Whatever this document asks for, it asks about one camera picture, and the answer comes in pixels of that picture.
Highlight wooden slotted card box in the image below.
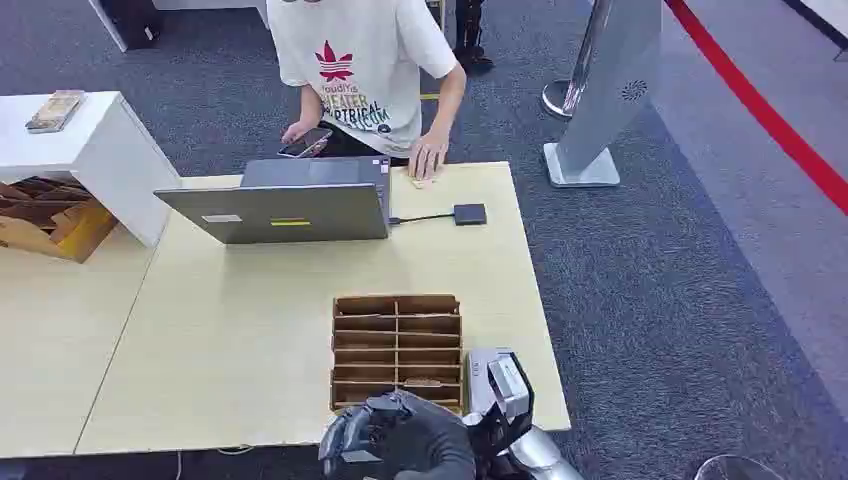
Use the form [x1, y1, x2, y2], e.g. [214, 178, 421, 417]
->
[329, 294, 464, 417]

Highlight black adapter box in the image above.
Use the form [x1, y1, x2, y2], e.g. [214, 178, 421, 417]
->
[453, 203, 488, 227]

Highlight person's left hand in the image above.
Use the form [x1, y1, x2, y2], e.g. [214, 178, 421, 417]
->
[407, 129, 452, 181]

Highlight person's hand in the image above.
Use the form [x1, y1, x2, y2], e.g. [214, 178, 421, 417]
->
[280, 119, 317, 146]
[407, 129, 452, 181]

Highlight grey laptop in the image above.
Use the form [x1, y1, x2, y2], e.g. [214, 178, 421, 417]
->
[153, 155, 393, 245]

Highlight grey card device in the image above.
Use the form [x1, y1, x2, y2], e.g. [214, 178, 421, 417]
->
[465, 347, 517, 417]

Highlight black smartphone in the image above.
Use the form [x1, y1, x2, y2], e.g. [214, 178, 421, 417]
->
[276, 127, 334, 159]

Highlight person's right hand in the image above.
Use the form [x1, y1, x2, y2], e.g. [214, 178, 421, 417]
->
[280, 119, 317, 146]

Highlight person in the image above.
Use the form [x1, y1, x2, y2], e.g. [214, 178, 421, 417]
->
[266, 0, 460, 167]

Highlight chrome stanchion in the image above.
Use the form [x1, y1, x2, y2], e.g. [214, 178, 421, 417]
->
[541, 0, 614, 122]

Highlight black robot legs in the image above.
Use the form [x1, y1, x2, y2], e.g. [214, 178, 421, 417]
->
[453, 0, 496, 75]

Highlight grey kiosk stand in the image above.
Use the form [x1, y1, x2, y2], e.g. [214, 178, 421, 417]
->
[543, 0, 664, 189]

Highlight white side table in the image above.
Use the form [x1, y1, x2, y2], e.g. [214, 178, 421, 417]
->
[0, 90, 183, 248]

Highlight yellow cardboard box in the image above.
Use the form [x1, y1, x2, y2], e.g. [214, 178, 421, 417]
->
[0, 198, 121, 264]

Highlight red barrier belt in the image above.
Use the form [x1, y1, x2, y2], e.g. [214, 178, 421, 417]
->
[664, 0, 848, 217]

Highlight black cabinet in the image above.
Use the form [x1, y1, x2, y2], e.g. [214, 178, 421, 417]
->
[99, 0, 164, 52]

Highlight clear round dome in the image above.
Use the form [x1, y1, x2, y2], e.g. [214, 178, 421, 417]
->
[693, 454, 786, 480]

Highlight brown cardboard pieces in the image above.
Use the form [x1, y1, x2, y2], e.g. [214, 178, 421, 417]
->
[0, 175, 94, 230]

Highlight stack of cards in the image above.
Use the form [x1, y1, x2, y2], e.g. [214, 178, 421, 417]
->
[25, 89, 87, 135]

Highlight white platform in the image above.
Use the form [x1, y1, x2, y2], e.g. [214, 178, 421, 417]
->
[781, 0, 848, 62]

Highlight black cable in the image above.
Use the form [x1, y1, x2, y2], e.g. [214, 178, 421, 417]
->
[389, 211, 457, 227]

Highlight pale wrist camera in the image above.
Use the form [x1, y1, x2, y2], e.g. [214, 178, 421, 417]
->
[486, 352, 535, 420]

